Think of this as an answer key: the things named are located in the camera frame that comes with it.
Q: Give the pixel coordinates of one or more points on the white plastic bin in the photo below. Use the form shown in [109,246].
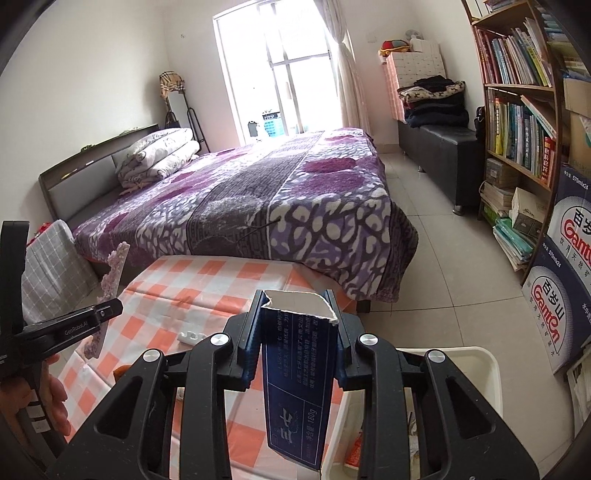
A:
[480,369]

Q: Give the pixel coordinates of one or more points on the stack of flat books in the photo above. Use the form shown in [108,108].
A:
[512,240]

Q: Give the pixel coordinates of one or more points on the wooden bookshelf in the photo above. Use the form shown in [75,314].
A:
[517,88]

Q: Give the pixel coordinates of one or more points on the brown cardboard box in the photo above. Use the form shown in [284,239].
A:
[579,129]

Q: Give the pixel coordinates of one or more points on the pile of folded clothes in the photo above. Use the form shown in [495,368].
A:
[434,104]

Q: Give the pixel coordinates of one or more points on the black metal coat stand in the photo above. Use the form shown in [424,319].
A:
[196,124]

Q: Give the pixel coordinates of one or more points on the orange checked tablecloth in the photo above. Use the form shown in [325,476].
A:
[194,286]

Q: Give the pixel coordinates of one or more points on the balcony glass door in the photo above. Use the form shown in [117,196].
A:
[277,64]

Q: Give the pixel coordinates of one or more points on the black hanging bag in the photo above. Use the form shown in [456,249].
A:
[479,123]

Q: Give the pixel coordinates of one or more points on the small black bag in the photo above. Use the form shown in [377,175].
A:
[172,120]

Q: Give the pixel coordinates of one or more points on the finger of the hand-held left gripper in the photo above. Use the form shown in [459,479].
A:
[108,311]

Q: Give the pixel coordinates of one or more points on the grey checked cloth cover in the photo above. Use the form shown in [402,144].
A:
[51,272]

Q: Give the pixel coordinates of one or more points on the red yellow plush toy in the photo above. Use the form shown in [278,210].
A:
[395,48]

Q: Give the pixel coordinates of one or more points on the blue plastic basket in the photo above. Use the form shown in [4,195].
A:
[272,124]

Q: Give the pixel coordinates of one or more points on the red cloth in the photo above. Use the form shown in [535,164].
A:
[41,229]

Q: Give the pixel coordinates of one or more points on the blue white cardboard carton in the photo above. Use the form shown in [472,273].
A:
[572,221]
[554,318]

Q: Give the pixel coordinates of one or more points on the black leather bench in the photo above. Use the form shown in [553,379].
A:
[443,157]

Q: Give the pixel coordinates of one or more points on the row of tall books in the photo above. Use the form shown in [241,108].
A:
[512,57]

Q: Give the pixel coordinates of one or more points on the white curtain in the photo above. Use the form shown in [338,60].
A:
[346,69]

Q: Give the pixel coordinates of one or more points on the pink fabric cabinet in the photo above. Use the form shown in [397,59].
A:
[415,69]

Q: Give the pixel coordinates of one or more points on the brown wrapper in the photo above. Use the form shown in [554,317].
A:
[123,373]

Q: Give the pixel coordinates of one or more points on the white green tissue box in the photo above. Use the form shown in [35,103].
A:
[528,214]

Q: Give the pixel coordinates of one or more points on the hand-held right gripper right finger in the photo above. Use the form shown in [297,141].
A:
[345,371]

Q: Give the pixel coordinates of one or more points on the small white plastic piece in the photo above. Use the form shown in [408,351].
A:
[191,337]

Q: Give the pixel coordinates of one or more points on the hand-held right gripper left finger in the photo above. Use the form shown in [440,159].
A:
[251,341]

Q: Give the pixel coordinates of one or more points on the bed with purple cover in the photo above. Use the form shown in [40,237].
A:
[277,198]

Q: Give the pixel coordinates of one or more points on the folded white floral quilt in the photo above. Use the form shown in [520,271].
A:
[159,154]

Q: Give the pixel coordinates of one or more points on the row of colourful books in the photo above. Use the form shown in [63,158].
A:
[521,138]

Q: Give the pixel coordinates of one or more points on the blue cardboard box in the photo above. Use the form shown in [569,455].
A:
[295,383]

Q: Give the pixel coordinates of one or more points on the person's left hand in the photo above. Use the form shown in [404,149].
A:
[57,406]

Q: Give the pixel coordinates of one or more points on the plaid scarf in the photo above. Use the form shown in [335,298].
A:
[171,84]

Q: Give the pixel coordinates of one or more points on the dark wooden bed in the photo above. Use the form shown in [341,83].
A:
[78,184]

